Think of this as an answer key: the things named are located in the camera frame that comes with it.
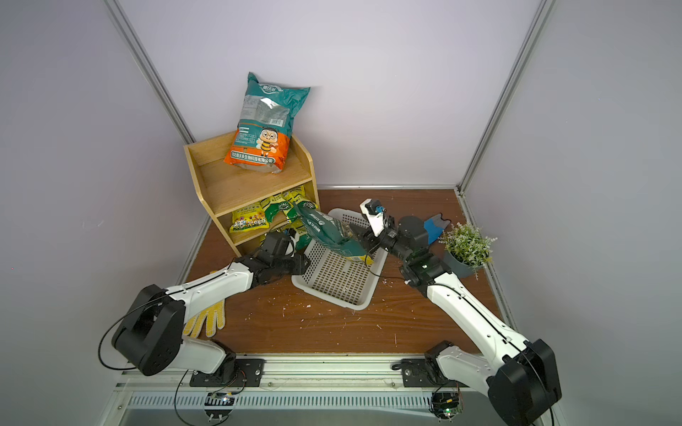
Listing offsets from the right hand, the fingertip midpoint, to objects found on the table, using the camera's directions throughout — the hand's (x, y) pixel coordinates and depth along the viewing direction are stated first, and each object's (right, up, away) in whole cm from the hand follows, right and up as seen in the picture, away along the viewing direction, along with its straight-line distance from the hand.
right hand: (361, 213), depth 72 cm
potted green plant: (+33, -11, +8) cm, 36 cm away
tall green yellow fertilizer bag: (-8, -6, +1) cm, 10 cm away
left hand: (-17, -16, +17) cm, 29 cm away
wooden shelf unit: (-42, +8, +7) cm, 43 cm away
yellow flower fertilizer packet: (-37, -2, +14) cm, 39 cm away
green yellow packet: (-29, +3, +16) cm, 33 cm away
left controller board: (-40, -54, 0) cm, 67 cm away
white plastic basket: (-5, -24, +20) cm, 32 cm away
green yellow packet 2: (-22, +5, +18) cm, 29 cm away
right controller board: (+23, -51, -2) cm, 56 cm away
